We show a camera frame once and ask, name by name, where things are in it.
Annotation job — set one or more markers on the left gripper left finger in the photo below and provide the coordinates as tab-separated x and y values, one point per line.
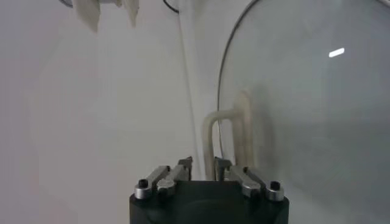
167	176

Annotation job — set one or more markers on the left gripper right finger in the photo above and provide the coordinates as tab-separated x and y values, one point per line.
246	182

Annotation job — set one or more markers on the round glass lid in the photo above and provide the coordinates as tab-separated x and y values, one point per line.
243	128

